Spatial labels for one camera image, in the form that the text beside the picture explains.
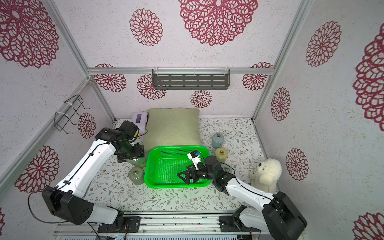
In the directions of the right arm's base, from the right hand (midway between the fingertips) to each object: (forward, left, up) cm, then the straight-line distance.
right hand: (181, 170), depth 77 cm
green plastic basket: (+11, +14, -14) cm, 23 cm away
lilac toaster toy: (+44, +36, -7) cm, 57 cm away
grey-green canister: (0, +26, -5) cm, 26 cm away
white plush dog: (-3, -41, +3) cm, 41 cm away
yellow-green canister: (0, +19, +8) cm, 21 cm away
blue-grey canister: (+27, -21, -9) cm, 35 cm away
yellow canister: (+14, -23, -6) cm, 27 cm away
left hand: (+4, +23, +5) cm, 24 cm away
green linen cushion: (+33, +9, -3) cm, 34 cm away
